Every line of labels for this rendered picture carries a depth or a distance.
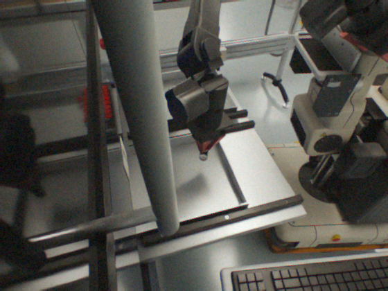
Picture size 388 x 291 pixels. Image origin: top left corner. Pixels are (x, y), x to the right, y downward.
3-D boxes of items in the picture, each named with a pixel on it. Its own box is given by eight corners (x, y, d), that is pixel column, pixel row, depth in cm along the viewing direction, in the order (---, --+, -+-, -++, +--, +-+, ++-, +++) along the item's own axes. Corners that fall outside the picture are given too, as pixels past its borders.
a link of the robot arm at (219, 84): (235, 78, 48) (214, 66, 51) (211, 91, 45) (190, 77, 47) (229, 107, 54) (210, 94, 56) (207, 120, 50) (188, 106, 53)
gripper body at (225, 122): (181, 125, 58) (183, 98, 52) (217, 113, 62) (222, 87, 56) (195, 143, 54) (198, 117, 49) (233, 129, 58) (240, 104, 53)
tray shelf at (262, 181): (111, 273, 55) (109, 271, 53) (99, 87, 98) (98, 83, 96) (305, 217, 63) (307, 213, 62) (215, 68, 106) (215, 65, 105)
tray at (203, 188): (107, 248, 57) (103, 242, 54) (102, 160, 72) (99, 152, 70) (247, 210, 62) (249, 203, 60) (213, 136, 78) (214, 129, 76)
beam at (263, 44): (110, 78, 176) (106, 62, 167) (109, 72, 181) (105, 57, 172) (311, 46, 204) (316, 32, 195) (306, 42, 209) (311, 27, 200)
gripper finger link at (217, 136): (185, 146, 65) (186, 118, 58) (208, 138, 67) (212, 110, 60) (197, 164, 61) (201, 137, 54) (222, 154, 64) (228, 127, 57)
